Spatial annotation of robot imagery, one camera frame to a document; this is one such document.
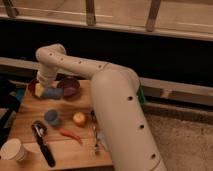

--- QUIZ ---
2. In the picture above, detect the red chili pepper toy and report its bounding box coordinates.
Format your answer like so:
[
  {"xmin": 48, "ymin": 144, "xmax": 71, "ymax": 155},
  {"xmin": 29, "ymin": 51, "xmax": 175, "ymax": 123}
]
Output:
[{"xmin": 59, "ymin": 129, "xmax": 82, "ymax": 145}]

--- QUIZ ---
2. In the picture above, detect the black handled peeler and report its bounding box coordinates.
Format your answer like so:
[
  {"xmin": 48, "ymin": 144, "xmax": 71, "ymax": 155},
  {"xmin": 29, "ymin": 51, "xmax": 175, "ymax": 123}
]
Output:
[{"xmin": 31, "ymin": 121, "xmax": 56, "ymax": 167}]

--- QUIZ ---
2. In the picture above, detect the green plastic tray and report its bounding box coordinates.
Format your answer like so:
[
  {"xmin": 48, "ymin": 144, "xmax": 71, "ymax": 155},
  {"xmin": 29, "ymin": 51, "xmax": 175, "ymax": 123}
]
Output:
[{"xmin": 137, "ymin": 85, "xmax": 146, "ymax": 104}]

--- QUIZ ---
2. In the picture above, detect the wooden board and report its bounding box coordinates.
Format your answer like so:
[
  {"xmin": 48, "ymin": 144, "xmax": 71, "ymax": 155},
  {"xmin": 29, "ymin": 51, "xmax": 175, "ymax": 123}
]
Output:
[{"xmin": 0, "ymin": 80, "xmax": 112, "ymax": 171}]

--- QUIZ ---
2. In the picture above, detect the purple bowl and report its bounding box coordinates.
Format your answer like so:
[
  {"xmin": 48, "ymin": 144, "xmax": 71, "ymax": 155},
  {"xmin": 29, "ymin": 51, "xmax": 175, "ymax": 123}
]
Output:
[{"xmin": 57, "ymin": 77, "xmax": 80, "ymax": 97}]

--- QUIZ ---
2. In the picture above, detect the white paper cup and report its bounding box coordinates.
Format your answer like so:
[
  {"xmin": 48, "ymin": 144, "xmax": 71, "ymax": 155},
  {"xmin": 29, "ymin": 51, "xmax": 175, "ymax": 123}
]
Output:
[{"xmin": 0, "ymin": 138, "xmax": 27, "ymax": 161}]

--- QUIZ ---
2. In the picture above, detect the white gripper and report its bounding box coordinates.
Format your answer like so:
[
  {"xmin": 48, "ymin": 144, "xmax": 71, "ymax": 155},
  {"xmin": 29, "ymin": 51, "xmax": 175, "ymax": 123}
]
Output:
[{"xmin": 35, "ymin": 71, "xmax": 56, "ymax": 98}]

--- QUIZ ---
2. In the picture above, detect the blue sponge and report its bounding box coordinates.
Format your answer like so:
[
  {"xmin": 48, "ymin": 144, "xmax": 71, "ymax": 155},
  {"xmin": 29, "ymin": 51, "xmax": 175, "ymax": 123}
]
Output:
[{"xmin": 42, "ymin": 87, "xmax": 62, "ymax": 99}]

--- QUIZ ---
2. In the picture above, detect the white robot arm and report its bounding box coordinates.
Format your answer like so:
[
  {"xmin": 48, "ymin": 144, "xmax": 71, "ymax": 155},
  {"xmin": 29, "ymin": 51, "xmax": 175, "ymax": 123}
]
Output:
[{"xmin": 36, "ymin": 44, "xmax": 167, "ymax": 171}]

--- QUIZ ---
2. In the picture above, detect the dark red bowl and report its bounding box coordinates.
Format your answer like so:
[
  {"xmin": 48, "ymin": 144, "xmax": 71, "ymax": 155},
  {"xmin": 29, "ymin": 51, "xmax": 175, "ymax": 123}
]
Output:
[{"xmin": 28, "ymin": 79, "xmax": 38, "ymax": 95}]

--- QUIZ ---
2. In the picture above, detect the metal fork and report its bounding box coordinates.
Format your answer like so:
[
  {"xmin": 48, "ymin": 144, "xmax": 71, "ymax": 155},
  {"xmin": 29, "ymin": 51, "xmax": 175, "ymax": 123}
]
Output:
[{"xmin": 90, "ymin": 111, "xmax": 100, "ymax": 155}]

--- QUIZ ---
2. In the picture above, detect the light blue cloth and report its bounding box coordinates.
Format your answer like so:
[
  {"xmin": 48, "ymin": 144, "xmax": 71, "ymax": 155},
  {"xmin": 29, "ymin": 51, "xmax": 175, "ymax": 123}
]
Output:
[{"xmin": 98, "ymin": 133, "xmax": 108, "ymax": 151}]

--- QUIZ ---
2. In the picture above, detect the blue round cup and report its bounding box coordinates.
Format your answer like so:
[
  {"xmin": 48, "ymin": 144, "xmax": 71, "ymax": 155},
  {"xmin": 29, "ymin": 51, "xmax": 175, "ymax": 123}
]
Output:
[{"xmin": 44, "ymin": 110, "xmax": 59, "ymax": 126}]

